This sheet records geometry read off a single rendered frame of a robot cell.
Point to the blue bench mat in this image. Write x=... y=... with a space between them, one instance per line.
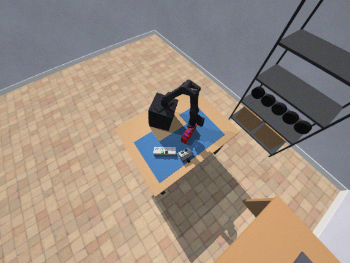
x=163 y=166

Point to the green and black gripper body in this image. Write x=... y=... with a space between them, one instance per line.
x=190 y=124

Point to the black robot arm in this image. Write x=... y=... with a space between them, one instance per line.
x=186 y=88

